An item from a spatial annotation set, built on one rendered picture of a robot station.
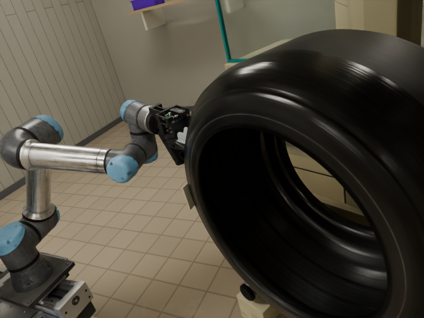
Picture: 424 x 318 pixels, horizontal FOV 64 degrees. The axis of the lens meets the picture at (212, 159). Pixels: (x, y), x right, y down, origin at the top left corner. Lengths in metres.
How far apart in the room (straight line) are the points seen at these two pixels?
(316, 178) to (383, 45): 0.88
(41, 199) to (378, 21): 1.22
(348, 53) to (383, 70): 0.05
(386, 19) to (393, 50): 0.22
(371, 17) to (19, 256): 1.32
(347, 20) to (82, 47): 4.85
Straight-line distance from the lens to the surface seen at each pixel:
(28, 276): 1.50
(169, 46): 5.10
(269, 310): 0.90
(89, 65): 5.46
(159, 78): 5.35
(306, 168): 1.39
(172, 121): 0.86
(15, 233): 1.43
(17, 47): 4.82
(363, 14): 0.80
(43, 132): 1.24
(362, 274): 0.88
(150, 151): 1.04
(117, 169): 0.94
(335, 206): 1.01
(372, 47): 0.56
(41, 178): 1.36
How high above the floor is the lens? 1.55
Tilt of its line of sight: 26 degrees down
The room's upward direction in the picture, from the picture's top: 14 degrees counter-clockwise
